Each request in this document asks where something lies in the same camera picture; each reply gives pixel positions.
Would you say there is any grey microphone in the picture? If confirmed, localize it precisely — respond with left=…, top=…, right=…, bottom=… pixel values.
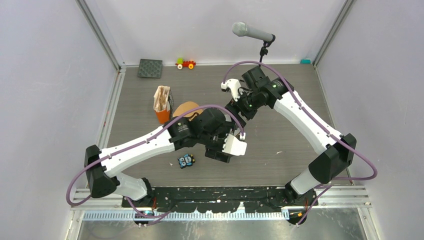
left=231, top=22, right=276, bottom=43

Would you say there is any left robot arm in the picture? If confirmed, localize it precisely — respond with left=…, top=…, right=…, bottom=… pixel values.
left=84, top=108, right=247, bottom=207

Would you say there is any blue owl toy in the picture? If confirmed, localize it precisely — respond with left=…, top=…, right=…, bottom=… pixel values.
left=177, top=154, right=196, bottom=169

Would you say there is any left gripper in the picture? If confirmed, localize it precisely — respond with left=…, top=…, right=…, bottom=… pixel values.
left=199, top=123, right=238, bottom=163

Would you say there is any toy train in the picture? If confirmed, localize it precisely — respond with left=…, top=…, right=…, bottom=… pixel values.
left=175, top=57, right=196, bottom=70

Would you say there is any teal block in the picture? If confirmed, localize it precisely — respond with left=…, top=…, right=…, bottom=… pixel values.
left=300, top=59, right=312, bottom=65

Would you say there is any orange coffee filter bag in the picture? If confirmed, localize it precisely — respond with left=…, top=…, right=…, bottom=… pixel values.
left=153, top=85, right=174, bottom=124

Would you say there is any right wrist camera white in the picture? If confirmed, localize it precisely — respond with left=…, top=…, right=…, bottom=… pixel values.
left=220, top=78, right=242, bottom=102

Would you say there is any brown paper coffee filter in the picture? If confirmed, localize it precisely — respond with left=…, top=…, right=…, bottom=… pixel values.
left=172, top=101, right=204, bottom=121

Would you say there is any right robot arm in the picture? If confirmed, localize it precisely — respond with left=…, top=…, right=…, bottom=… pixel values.
left=220, top=65, right=357, bottom=205

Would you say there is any dark grey studded plate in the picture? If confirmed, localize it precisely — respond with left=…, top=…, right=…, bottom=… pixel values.
left=137, top=58, right=163, bottom=79

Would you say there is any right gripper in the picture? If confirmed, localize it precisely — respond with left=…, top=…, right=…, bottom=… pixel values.
left=224, top=88, right=261, bottom=128

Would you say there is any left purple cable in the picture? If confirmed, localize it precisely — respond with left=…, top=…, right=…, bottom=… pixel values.
left=65, top=104, right=248, bottom=226

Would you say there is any black microphone tripod stand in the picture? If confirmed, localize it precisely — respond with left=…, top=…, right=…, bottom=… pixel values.
left=259, top=41, right=273, bottom=63

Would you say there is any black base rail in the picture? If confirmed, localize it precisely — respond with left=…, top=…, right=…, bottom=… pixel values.
left=119, top=185, right=321, bottom=215

